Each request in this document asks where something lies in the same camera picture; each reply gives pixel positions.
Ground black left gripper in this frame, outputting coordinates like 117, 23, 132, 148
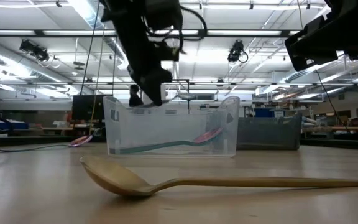
103, 0, 185, 106

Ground iridescent purple teal spoon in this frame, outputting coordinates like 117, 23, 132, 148
0, 134, 93, 154
113, 126, 224, 156

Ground gold spoon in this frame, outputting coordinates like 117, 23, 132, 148
79, 154, 358, 197

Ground person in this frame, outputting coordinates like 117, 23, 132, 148
128, 83, 144, 108

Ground clear plastic bin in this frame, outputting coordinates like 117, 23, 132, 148
110, 104, 213, 147
103, 95, 241, 157

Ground black metal stand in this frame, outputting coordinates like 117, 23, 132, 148
163, 78, 191, 111

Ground black overhead light bar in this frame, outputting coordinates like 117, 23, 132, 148
0, 29, 303, 39

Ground black monitor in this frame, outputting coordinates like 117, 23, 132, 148
71, 94, 105, 123

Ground blue box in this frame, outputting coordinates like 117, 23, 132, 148
254, 107, 275, 118

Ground wooden rod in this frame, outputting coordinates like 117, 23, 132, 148
302, 125, 358, 132

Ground dark grey plastic bin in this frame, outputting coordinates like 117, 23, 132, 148
236, 112, 303, 151

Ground blue bin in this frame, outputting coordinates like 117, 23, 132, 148
0, 120, 30, 130

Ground black hanging cable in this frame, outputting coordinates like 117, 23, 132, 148
79, 0, 101, 96
112, 36, 117, 96

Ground yellow hanging cable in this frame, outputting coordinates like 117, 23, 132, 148
88, 24, 107, 136

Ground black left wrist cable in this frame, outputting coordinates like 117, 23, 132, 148
178, 5, 208, 42

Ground black overhead camera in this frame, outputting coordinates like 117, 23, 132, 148
227, 39, 249, 65

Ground black ceiling device white cables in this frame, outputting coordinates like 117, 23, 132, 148
19, 39, 51, 63

